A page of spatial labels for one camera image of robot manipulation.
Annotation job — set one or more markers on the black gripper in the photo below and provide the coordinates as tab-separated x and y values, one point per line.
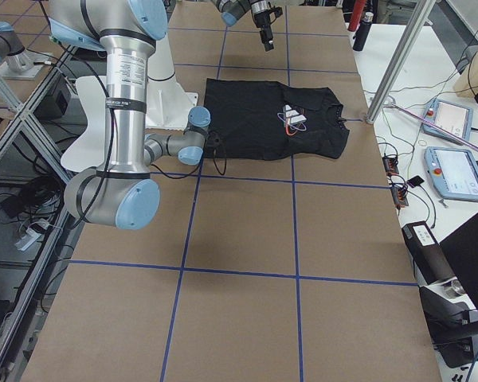
260	21

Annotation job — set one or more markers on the black graphic t-shirt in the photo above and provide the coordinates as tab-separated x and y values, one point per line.
268	120

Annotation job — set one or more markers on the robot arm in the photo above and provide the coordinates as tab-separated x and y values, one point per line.
120	192
232	11

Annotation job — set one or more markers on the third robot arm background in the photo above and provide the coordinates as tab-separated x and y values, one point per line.
16	63

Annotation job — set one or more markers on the red bottle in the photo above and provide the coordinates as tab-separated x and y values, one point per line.
356	15

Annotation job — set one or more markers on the black insulated bottle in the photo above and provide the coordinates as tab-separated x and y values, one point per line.
363	31

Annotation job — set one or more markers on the orange circuit board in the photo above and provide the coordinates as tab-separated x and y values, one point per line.
390	165

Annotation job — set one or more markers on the far blue teach pendant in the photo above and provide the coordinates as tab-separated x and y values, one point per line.
453	117

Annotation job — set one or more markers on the blue teach pendant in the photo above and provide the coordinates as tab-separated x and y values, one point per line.
453	117
453	172

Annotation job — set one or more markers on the white plastic chair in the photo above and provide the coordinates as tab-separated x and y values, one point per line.
88	150

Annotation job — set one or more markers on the near blue teach pendant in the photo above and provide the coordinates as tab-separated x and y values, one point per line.
453	172

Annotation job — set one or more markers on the brown paper table cover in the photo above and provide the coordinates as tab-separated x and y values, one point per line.
293	270

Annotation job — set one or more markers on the black box on table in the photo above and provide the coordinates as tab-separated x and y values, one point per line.
429	262

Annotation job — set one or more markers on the black monitor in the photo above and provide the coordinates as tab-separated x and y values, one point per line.
461	251

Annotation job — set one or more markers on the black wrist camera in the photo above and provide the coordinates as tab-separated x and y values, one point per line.
213	142

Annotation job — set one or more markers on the aluminium frame post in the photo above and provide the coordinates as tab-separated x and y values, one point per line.
408	38

